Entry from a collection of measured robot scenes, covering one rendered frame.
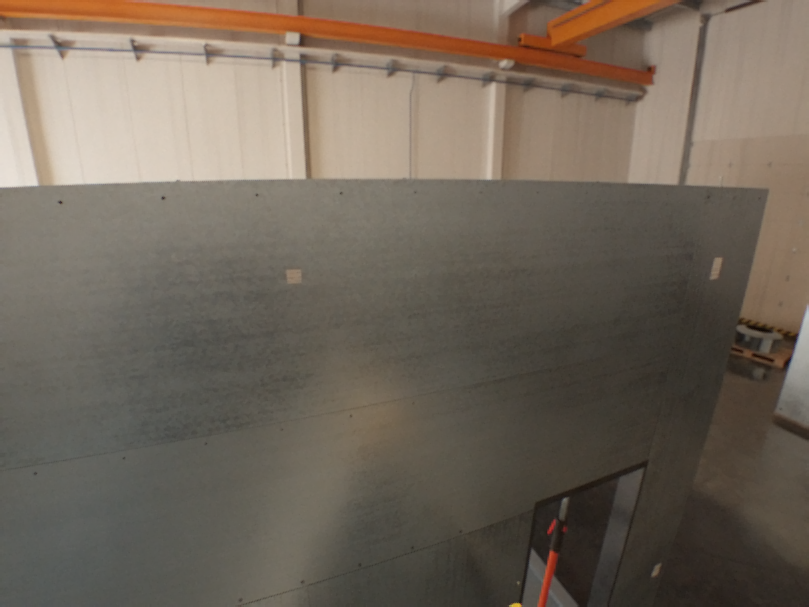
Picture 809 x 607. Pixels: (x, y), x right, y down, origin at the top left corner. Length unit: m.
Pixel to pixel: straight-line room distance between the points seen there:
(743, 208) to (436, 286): 1.25
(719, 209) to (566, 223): 0.70
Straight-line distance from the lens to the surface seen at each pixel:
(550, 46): 11.83
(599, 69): 12.98
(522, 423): 1.33
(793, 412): 7.69
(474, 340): 1.08
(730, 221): 1.80
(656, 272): 1.51
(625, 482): 2.07
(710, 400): 2.13
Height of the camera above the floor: 3.19
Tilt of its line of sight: 17 degrees down
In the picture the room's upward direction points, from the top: straight up
